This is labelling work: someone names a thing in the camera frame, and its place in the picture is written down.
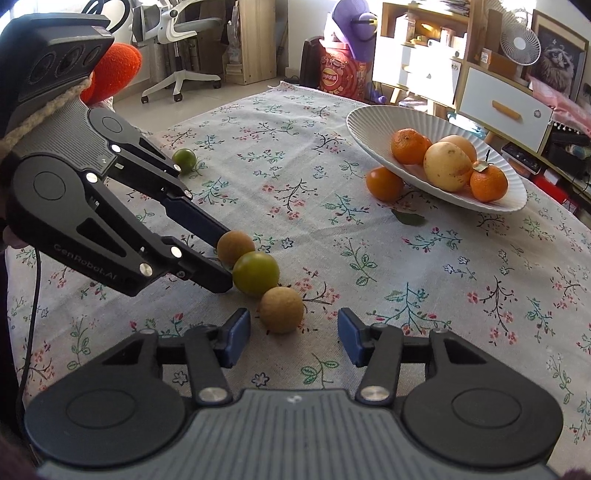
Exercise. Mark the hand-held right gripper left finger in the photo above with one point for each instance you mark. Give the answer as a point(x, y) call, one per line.
point(238, 334)

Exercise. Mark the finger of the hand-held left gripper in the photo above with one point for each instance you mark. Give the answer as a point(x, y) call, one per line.
point(203, 272)
point(198, 221)

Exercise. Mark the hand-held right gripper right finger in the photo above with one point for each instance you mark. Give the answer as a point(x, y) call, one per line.
point(351, 337)

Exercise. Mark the brown longan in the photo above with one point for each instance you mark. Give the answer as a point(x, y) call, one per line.
point(231, 244)
point(281, 309)

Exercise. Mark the green mandarin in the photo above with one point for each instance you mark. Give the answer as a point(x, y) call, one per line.
point(184, 160)
point(255, 273)

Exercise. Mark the smooth orange mandarin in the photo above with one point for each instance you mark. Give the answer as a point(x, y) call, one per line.
point(384, 183)

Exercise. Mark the white ribbed bowl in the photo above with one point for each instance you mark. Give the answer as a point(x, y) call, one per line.
point(369, 129)

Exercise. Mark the yellow pear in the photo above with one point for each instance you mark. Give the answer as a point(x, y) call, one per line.
point(461, 144)
point(447, 166)

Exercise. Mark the bumpy orange mandarin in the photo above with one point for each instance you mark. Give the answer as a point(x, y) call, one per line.
point(410, 146)

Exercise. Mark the orange mandarin with leaf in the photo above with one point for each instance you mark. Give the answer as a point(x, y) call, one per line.
point(488, 183)

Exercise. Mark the floral tablecloth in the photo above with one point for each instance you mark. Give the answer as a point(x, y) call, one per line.
point(323, 221)

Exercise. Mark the loose green leaf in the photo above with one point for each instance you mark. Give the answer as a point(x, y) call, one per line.
point(408, 218)

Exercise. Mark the orange fuzzy cloth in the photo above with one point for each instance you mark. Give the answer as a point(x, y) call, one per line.
point(120, 64)

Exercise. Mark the wooden side cabinet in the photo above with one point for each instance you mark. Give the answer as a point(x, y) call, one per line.
point(256, 46)

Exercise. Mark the white office chair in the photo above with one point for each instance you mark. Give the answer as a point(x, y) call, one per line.
point(178, 27)

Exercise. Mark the black upright panel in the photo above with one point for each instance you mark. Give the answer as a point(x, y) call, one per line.
point(308, 60)

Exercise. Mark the red printed bucket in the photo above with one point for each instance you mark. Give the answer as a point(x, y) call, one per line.
point(339, 74)

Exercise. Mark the purple plush toy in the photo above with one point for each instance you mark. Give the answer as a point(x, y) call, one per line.
point(353, 27)

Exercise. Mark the wooden shelf with white drawers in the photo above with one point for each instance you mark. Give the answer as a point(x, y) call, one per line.
point(415, 64)

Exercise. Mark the white drawer cabinet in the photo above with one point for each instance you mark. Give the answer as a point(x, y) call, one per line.
point(505, 97)

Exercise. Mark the cardboard box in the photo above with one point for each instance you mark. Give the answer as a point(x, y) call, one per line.
point(501, 64)

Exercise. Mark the pink cloth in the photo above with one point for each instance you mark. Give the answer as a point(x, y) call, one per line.
point(568, 108)

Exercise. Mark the white desk fan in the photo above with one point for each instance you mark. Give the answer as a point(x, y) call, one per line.
point(519, 44)

